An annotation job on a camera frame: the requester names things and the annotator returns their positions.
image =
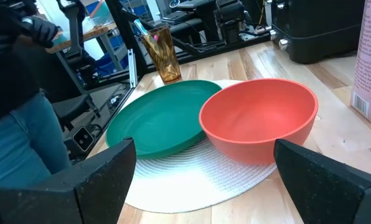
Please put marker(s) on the person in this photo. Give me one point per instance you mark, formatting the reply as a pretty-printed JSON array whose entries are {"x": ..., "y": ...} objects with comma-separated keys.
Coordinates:
[{"x": 17, "y": 140}]

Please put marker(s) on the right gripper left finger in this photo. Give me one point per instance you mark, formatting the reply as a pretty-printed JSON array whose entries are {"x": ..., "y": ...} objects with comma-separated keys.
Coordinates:
[{"x": 64, "y": 193}]

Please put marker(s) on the white round woven placemat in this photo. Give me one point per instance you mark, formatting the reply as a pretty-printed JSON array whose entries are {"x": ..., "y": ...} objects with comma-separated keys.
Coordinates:
[{"x": 188, "y": 183}]

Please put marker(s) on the silver aluminium rail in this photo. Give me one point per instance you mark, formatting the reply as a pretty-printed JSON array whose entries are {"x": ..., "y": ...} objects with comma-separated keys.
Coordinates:
[{"x": 132, "y": 68}]

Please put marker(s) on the black four-slot toaster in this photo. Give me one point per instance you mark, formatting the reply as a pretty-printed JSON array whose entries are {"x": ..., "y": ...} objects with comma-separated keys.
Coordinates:
[{"x": 316, "y": 31}]

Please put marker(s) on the pink cereal box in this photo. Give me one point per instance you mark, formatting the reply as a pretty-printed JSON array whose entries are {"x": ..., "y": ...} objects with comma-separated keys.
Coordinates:
[{"x": 370, "y": 62}]

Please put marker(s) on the black metal table frame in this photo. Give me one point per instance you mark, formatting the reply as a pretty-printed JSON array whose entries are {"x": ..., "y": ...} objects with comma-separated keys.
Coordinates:
[{"x": 126, "y": 31}]

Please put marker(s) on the green plastic plate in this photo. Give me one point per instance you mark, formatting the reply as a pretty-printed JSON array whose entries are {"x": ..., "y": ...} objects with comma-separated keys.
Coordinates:
[{"x": 160, "y": 118}]

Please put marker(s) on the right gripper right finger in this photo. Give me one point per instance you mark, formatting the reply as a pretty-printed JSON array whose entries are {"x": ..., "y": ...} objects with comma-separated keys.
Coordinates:
[{"x": 328, "y": 193}]

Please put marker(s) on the blue storage bin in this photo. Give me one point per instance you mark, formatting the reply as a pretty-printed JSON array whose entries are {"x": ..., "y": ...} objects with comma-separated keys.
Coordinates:
[{"x": 107, "y": 63}]

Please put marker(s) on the orange-red plastic bowl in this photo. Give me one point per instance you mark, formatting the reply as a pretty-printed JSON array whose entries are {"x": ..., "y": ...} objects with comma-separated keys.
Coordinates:
[{"x": 257, "y": 115}]

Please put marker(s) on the glass of orange juice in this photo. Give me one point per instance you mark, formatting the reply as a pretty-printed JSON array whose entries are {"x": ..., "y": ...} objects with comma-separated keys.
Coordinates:
[{"x": 163, "y": 59}]

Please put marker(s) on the wooden workbench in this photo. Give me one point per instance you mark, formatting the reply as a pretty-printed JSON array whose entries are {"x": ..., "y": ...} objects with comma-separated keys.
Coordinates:
[{"x": 92, "y": 32}]

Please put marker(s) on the black box with white socket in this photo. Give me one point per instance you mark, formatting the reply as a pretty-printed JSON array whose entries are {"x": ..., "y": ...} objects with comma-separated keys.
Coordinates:
[{"x": 82, "y": 139}]

